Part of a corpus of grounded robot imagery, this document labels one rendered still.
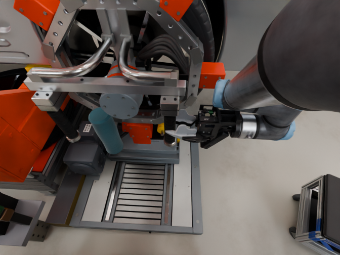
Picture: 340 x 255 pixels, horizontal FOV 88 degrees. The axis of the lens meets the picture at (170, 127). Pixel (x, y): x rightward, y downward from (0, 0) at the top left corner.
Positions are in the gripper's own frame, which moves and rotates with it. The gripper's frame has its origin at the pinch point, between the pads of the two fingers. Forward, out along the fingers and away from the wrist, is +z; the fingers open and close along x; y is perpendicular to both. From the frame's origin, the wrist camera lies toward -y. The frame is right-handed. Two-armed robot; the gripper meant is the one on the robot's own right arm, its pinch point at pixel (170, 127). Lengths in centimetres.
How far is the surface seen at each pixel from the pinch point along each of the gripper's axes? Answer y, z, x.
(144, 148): -61, 19, -26
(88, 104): -12.7, 37.5, -20.4
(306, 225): -68, -77, 14
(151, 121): -23.7, 10.5, -21.1
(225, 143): -83, -44, -48
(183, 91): 13.7, -3.5, -1.5
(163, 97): 12.0, 1.8, -0.6
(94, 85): 14.7, 19.4, -1.5
